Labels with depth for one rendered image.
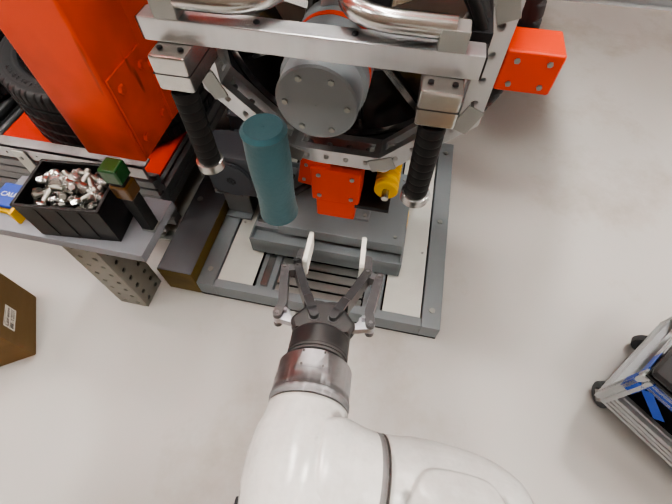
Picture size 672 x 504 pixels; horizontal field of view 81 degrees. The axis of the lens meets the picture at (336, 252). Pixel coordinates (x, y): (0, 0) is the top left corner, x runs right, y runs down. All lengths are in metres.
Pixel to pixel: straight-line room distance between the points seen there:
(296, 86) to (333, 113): 0.07
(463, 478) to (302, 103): 0.52
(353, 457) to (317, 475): 0.04
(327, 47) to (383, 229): 0.81
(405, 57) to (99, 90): 0.68
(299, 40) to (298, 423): 0.42
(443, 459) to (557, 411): 0.99
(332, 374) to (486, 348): 0.98
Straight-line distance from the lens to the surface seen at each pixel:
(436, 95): 0.50
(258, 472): 0.41
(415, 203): 0.62
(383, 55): 0.51
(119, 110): 1.02
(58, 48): 0.99
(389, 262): 1.25
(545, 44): 0.77
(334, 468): 0.40
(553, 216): 1.77
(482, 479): 0.45
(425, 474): 0.42
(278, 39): 0.54
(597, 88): 2.49
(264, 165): 0.78
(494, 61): 0.74
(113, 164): 0.92
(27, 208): 1.09
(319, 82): 0.61
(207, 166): 0.69
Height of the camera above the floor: 1.24
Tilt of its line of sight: 58 degrees down
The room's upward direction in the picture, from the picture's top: straight up
